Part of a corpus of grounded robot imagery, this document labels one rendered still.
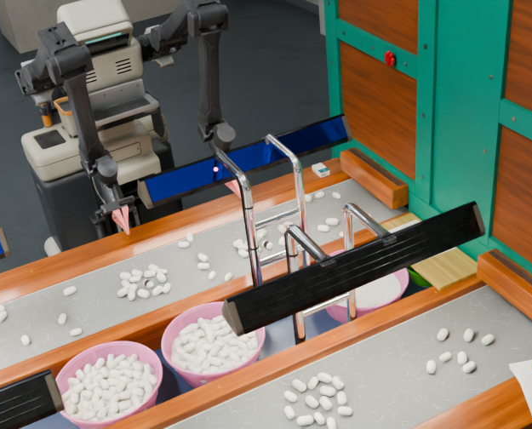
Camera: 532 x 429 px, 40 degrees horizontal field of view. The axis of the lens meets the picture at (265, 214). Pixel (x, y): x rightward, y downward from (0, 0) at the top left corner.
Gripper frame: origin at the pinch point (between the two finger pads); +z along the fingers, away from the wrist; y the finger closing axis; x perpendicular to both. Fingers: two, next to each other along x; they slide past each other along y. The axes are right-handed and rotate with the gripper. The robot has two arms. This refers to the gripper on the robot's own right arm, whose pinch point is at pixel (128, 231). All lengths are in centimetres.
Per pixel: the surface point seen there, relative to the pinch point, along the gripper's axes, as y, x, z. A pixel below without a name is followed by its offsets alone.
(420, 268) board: 66, -28, 46
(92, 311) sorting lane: -17.5, -0.3, 18.8
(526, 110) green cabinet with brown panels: 81, -77, 26
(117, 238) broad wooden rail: -1.5, 15.1, -3.5
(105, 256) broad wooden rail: -7.2, 11.2, 1.9
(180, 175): 13.3, -30.5, -0.7
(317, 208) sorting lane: 60, 5, 12
